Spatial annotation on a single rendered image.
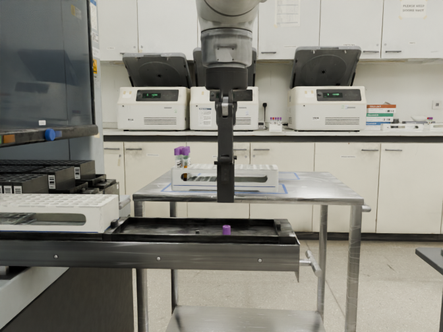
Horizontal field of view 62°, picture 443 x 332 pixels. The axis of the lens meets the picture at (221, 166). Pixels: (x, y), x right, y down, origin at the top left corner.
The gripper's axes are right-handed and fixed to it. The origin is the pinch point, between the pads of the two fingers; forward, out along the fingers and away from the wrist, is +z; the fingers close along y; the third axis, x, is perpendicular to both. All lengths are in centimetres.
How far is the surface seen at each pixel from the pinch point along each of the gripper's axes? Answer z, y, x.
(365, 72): -53, -294, 119
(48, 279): 22.5, -6.2, -37.9
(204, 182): 6.1, -33.8, -7.1
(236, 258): 12.6, 4.9, 2.1
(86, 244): 10.5, 4.9, -24.6
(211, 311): 63, -67, -8
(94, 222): 7.2, 3.1, -23.6
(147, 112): -15, -231, -72
